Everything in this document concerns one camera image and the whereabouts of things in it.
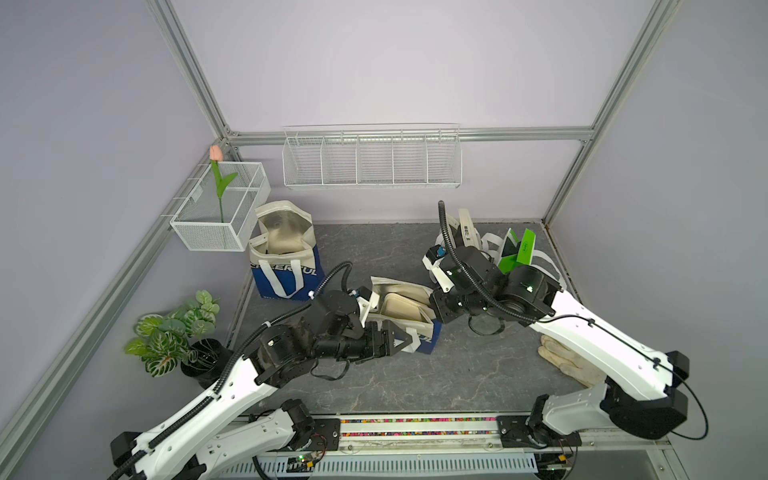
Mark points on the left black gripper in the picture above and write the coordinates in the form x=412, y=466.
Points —
x=378, y=345

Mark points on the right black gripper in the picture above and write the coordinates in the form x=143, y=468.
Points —
x=437, y=301

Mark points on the green white takeout bag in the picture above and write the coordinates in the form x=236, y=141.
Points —
x=513, y=252

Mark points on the blue beige tote bag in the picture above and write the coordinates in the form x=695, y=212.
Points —
x=284, y=257

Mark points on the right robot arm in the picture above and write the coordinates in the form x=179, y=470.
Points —
x=644, y=392

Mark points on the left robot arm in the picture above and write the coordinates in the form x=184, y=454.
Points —
x=274, y=355

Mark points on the cream work glove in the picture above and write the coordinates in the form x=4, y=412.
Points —
x=570, y=363

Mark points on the white vent grille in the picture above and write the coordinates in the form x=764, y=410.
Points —
x=428, y=466

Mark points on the potted green plant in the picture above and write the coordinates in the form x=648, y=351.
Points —
x=181, y=339

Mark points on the pink artificial tulip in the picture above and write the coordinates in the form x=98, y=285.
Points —
x=216, y=157

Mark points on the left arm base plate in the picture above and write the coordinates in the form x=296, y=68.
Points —
x=321, y=434

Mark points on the white wire wall shelf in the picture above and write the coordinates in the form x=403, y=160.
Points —
x=389, y=155

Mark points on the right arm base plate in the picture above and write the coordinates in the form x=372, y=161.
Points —
x=515, y=432

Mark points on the white mesh wall basket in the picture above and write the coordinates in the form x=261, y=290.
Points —
x=218, y=214

